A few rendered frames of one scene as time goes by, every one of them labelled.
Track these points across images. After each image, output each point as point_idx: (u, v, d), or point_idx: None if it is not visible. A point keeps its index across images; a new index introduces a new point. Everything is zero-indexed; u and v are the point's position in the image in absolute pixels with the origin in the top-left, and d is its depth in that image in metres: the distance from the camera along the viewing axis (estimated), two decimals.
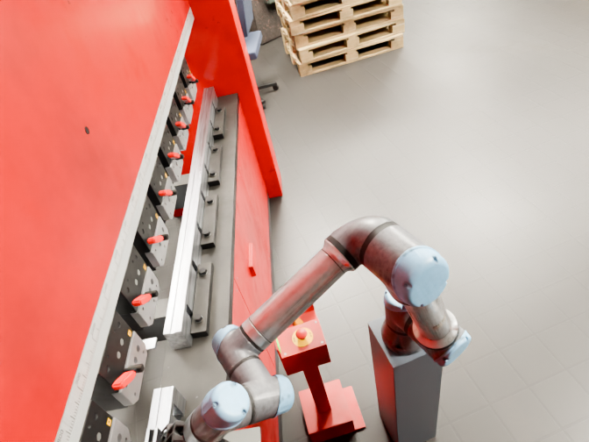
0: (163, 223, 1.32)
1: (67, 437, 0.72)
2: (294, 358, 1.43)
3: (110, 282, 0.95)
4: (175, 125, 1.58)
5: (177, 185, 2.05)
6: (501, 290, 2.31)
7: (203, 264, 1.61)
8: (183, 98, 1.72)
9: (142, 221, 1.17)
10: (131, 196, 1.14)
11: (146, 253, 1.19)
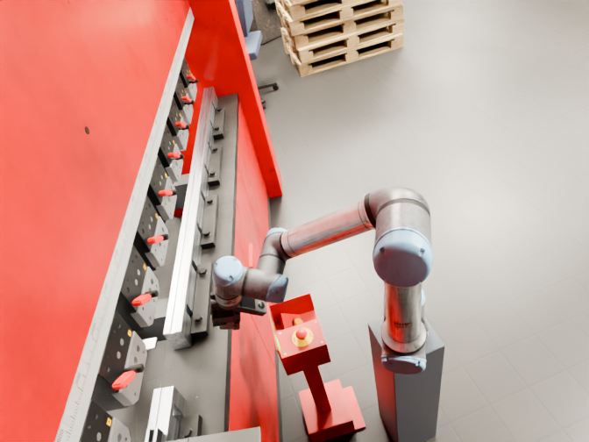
0: (163, 223, 1.32)
1: (67, 437, 0.72)
2: (294, 358, 1.43)
3: (110, 282, 0.95)
4: (175, 125, 1.58)
5: (177, 185, 2.05)
6: (501, 290, 2.31)
7: (203, 264, 1.61)
8: (183, 98, 1.72)
9: (142, 221, 1.17)
10: (131, 196, 1.14)
11: (146, 253, 1.19)
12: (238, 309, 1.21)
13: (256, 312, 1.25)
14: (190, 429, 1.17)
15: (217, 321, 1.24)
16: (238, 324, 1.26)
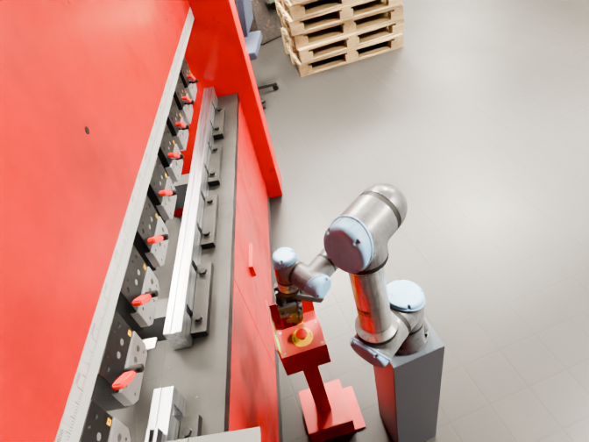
0: (163, 223, 1.32)
1: (67, 437, 0.72)
2: (294, 358, 1.43)
3: (110, 282, 0.95)
4: (175, 125, 1.58)
5: (177, 185, 2.05)
6: (501, 290, 2.31)
7: (203, 264, 1.61)
8: (183, 98, 1.72)
9: (142, 221, 1.17)
10: (131, 196, 1.14)
11: (146, 253, 1.19)
12: (299, 296, 1.42)
13: (315, 299, 1.44)
14: (190, 429, 1.17)
15: (283, 311, 1.45)
16: (301, 312, 1.45)
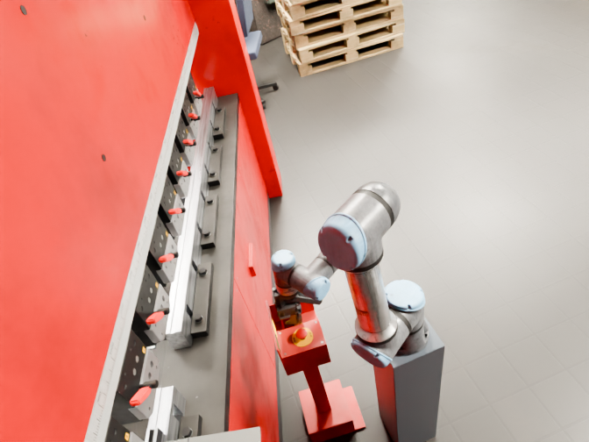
0: (173, 239, 1.37)
1: None
2: (294, 358, 1.43)
3: (126, 302, 1.00)
4: (183, 143, 1.63)
5: None
6: (501, 290, 2.31)
7: (203, 264, 1.61)
8: (190, 115, 1.77)
9: (153, 240, 1.23)
10: (144, 217, 1.19)
11: (158, 270, 1.25)
12: (298, 298, 1.43)
13: (314, 301, 1.45)
14: (190, 429, 1.17)
15: (282, 314, 1.45)
16: (301, 315, 1.46)
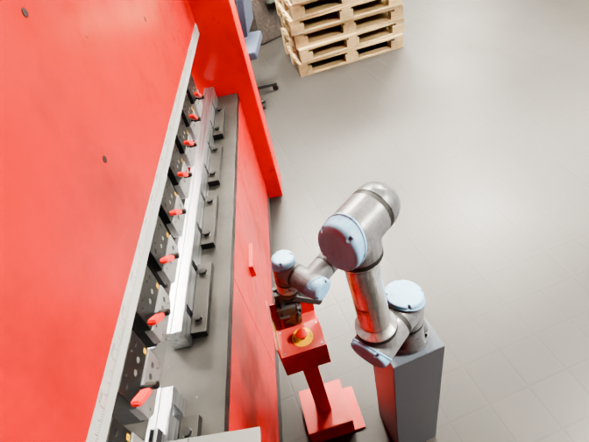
0: (173, 240, 1.37)
1: None
2: (294, 358, 1.43)
3: (127, 303, 1.01)
4: (184, 144, 1.63)
5: None
6: (501, 290, 2.31)
7: (203, 264, 1.61)
8: (191, 116, 1.77)
9: (154, 241, 1.23)
10: (145, 218, 1.20)
11: (159, 271, 1.25)
12: (298, 298, 1.43)
13: (314, 301, 1.45)
14: (190, 429, 1.17)
15: (282, 314, 1.45)
16: (301, 315, 1.46)
